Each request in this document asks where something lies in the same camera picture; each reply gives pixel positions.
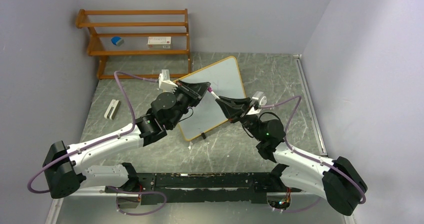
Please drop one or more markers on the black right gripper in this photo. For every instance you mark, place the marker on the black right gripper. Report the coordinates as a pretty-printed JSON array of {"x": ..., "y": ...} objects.
[{"x": 234, "y": 112}]

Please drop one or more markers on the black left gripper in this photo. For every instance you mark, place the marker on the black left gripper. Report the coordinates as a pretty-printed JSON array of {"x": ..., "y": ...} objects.
[{"x": 198, "y": 90}]

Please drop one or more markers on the yellow-framed whiteboard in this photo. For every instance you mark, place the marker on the yellow-framed whiteboard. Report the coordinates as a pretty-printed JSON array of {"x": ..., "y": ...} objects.
[{"x": 225, "y": 80}]

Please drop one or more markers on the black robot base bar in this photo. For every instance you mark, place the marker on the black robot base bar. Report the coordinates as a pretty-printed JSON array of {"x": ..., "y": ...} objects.
[{"x": 253, "y": 187}]

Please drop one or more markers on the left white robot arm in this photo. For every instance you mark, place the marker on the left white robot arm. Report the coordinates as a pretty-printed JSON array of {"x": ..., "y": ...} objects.
[{"x": 69, "y": 168}]

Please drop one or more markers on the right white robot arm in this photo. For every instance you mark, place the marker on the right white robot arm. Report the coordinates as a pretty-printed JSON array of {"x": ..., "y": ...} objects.
[{"x": 335, "y": 180}]

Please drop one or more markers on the blue whiteboard eraser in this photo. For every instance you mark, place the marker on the blue whiteboard eraser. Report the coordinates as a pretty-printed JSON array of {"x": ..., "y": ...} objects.
[{"x": 117, "y": 41}]

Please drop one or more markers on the white red box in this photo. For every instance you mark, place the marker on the white red box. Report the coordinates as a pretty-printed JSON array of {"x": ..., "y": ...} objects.
[{"x": 159, "y": 42}]

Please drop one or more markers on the white marker holder block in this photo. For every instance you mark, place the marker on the white marker holder block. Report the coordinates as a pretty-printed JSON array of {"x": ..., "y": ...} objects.
[{"x": 112, "y": 109}]

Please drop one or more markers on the orange wooden shelf rack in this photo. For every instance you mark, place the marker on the orange wooden shelf rack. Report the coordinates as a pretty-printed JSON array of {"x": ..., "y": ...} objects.
[{"x": 134, "y": 27}]

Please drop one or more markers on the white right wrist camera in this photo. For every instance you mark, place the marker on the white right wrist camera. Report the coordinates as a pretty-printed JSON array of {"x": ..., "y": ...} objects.
[{"x": 258, "y": 100}]

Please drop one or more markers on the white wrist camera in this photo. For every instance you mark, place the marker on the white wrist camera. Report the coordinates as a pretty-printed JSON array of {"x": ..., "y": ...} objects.
[
  {"x": 258, "y": 100},
  {"x": 165, "y": 82}
]

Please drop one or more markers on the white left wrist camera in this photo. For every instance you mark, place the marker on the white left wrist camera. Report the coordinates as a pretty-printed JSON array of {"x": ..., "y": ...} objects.
[{"x": 165, "y": 82}]

